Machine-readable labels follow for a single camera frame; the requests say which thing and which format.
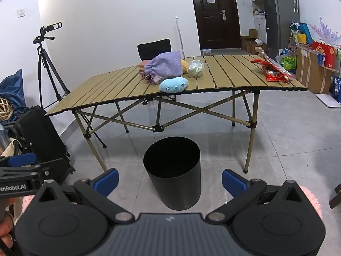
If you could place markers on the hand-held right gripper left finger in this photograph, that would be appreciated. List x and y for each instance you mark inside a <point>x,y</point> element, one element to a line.
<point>108,182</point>

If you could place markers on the wicker ball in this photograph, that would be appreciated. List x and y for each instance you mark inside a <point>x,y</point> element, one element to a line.
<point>5,109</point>

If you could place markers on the large cardboard box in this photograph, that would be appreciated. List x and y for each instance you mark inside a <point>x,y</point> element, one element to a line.
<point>311,77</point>

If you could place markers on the blue plush toy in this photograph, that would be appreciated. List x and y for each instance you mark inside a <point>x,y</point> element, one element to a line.
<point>173,84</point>

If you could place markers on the blue cushion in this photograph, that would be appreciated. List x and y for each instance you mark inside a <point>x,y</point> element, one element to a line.
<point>14,88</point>

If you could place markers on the yellow plush toy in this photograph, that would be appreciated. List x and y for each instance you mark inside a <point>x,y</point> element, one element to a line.
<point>185,66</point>

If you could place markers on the white mop pole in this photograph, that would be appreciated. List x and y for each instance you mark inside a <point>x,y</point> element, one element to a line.
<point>179,37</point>

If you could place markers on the pink box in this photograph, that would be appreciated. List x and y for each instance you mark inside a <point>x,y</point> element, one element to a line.
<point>143,65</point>

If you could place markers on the dark brown door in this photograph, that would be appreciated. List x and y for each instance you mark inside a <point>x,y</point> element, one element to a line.
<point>213,29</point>

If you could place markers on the blue gift bag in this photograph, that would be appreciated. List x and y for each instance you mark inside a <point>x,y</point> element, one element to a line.
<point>305,33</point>

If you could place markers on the tan slatted folding table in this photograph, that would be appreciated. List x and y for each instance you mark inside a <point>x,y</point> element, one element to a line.
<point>112,85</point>

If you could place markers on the black trash bin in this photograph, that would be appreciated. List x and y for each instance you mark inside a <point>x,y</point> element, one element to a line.
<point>173,189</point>

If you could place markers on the white bathroom scale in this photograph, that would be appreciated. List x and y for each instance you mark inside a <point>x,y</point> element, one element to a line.
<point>330,100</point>

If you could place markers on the black trolley frame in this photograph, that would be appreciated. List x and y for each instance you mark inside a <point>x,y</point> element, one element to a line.
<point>20,136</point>

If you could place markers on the clear plastic bag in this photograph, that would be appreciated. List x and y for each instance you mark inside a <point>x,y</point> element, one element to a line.
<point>196,68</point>

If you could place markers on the pink fuzzy garment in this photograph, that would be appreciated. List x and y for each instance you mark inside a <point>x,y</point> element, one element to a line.
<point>314,200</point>

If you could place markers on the person's left forearm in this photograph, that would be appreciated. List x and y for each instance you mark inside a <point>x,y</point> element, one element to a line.
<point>28,202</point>

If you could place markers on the green plastic bag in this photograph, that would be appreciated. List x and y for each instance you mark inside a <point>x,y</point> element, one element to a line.
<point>289,62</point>

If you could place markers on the grey refrigerator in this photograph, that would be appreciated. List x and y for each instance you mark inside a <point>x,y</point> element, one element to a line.
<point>279,18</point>

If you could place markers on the dark wooden furniture leg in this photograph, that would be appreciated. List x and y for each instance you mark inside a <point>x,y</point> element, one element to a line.
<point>336,196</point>

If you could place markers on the blue printed box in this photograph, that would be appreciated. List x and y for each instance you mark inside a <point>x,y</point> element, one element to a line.
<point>337,88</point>

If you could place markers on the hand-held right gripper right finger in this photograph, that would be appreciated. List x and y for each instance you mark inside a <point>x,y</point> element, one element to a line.
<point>234,182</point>

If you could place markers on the white base cabinet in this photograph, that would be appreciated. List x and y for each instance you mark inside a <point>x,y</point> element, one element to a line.
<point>259,25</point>

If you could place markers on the black folding chair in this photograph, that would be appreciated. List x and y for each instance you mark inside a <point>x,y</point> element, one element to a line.
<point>154,49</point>

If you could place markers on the black tripod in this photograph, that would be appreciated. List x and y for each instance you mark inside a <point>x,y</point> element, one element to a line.
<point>42,58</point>

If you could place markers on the beige plush toy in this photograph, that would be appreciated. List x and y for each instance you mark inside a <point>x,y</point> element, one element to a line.
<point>259,50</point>

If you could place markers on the black suitcase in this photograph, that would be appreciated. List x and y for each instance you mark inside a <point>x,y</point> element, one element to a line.
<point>42,136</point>

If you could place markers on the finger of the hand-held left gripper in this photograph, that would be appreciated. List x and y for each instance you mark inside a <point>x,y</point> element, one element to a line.
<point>22,160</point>

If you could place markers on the person's left hand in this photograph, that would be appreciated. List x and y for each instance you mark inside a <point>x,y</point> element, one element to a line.
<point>5,232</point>

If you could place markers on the red gift box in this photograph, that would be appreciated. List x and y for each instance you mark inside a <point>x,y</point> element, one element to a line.
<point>323,53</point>

